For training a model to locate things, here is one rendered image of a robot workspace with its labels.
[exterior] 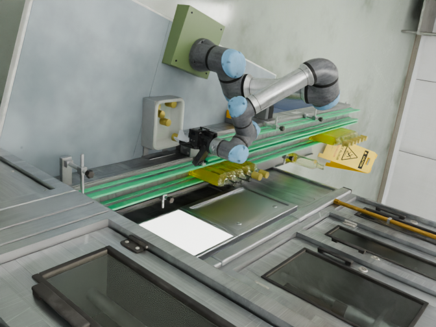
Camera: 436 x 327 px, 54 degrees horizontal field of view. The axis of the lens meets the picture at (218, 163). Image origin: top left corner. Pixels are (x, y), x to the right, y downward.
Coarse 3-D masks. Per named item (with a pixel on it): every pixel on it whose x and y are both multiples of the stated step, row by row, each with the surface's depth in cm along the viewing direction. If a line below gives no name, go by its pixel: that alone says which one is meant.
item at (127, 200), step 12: (300, 144) 283; (312, 144) 285; (264, 156) 250; (276, 156) 252; (180, 180) 201; (192, 180) 202; (144, 192) 185; (156, 192) 185; (168, 192) 188; (108, 204) 170; (120, 204) 170
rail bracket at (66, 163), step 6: (66, 156) 157; (60, 162) 156; (66, 162) 155; (72, 162) 156; (60, 168) 157; (66, 168) 157; (78, 168) 150; (84, 168) 150; (60, 174) 158; (66, 174) 158; (84, 174) 151; (90, 174) 148; (60, 180) 158; (66, 180) 159
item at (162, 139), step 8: (176, 104) 200; (168, 112) 202; (176, 112) 201; (176, 120) 202; (160, 128) 201; (168, 128) 205; (176, 128) 203; (160, 136) 202; (168, 136) 206; (160, 144) 198; (168, 144) 199; (176, 144) 202
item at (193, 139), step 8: (192, 128) 182; (200, 128) 184; (192, 136) 181; (200, 136) 179; (208, 136) 179; (216, 136) 178; (192, 144) 181; (200, 144) 181; (208, 144) 175; (208, 152) 178
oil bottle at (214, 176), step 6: (204, 168) 202; (210, 168) 203; (192, 174) 206; (198, 174) 204; (204, 174) 201; (210, 174) 198; (216, 174) 197; (222, 174) 197; (204, 180) 202; (210, 180) 199; (216, 180) 197; (222, 180) 195
